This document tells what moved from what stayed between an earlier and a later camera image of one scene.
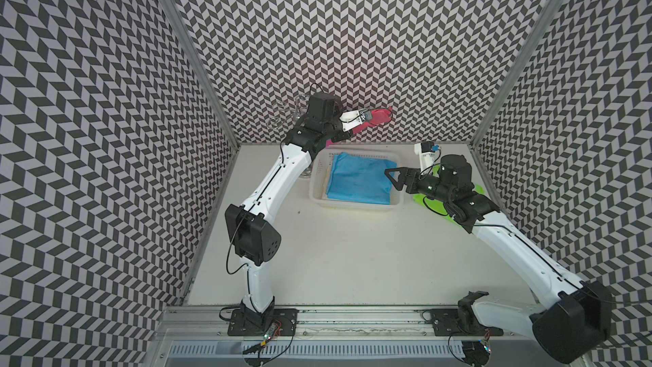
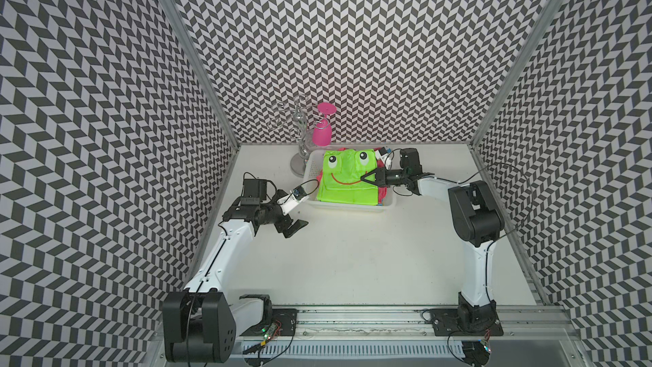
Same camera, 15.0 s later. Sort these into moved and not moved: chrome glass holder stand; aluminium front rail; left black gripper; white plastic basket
Moved: left black gripper
Not moved: white plastic basket; aluminium front rail; chrome glass holder stand
